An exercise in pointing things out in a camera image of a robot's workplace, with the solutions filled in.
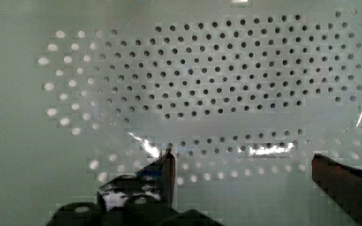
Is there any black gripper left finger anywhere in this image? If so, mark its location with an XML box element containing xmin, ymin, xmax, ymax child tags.
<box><xmin>97</xmin><ymin>148</ymin><xmax>176</xmax><ymax>211</ymax></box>

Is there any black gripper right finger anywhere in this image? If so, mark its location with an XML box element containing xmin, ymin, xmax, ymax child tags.
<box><xmin>311</xmin><ymin>153</ymin><xmax>362</xmax><ymax>226</ymax></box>

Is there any green plastic strainer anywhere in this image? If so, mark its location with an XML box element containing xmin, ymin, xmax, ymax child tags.
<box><xmin>0</xmin><ymin>0</ymin><xmax>362</xmax><ymax>226</ymax></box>

